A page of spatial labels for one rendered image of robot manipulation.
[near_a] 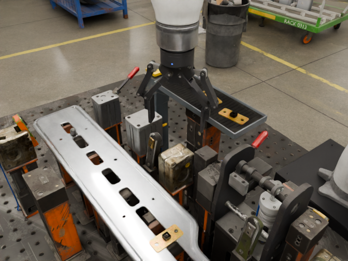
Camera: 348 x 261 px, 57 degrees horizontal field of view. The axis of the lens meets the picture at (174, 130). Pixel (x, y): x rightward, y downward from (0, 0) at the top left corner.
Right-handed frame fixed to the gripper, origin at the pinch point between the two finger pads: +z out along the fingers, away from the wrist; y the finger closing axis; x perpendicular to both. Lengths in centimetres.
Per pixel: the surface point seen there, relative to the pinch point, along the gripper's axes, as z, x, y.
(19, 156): 23, 4, 53
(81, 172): 21.0, 6.2, 28.1
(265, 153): 51, -55, -27
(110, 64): 122, -245, 155
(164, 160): 13.4, 1.4, 2.9
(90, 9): 106, -378, 252
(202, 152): 11.2, -2.7, -6.9
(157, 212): 21.0, 13.2, 1.3
